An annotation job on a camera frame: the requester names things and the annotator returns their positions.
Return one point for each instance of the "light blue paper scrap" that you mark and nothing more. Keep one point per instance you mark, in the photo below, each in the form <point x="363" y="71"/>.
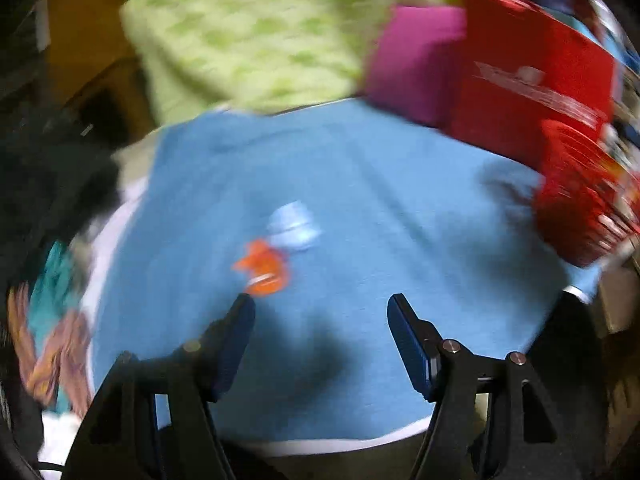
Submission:
<point x="292" y="222"/>

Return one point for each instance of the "orange wrapper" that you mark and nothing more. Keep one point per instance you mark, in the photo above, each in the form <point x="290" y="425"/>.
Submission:
<point x="262" y="262"/>

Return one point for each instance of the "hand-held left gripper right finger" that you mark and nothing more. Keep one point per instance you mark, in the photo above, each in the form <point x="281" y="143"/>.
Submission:
<point x="407" y="345"/>

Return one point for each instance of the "red shopping bag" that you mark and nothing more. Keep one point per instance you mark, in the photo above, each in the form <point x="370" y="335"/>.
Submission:
<point x="525" y="50"/>

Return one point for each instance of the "magenta garment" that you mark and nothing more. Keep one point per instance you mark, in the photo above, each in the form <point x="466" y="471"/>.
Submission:
<point x="415" y="60"/>

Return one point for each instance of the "yellow wooden cabinet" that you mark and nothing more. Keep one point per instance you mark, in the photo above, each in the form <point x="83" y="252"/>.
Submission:
<point x="85" y="35"/>

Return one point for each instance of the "striped scarf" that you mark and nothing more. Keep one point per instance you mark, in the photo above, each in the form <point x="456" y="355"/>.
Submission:
<point x="65" y="355"/>

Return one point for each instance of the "red mesh basket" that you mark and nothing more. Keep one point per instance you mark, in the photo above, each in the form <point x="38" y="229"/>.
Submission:
<point x="570" y="200"/>

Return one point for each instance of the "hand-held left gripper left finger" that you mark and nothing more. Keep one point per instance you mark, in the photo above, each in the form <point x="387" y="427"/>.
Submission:
<point x="232" y="355"/>

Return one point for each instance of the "blue towel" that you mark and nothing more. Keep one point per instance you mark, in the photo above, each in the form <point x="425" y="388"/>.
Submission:
<point x="375" y="200"/>

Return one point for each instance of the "teal cloth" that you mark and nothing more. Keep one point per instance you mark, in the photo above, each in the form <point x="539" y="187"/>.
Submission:
<point x="55" y="285"/>

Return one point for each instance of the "green floral quilt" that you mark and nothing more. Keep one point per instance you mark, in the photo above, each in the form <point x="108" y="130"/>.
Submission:
<point x="260" y="35"/>

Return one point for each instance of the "black cloth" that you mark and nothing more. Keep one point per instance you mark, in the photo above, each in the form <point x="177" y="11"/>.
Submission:
<point x="45" y="185"/>

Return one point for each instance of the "white sheet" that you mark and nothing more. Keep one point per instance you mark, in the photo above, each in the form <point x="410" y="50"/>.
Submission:
<point x="110" y="230"/>

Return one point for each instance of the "cardboard box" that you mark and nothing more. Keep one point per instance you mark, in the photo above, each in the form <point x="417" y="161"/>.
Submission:
<point x="617" y="300"/>

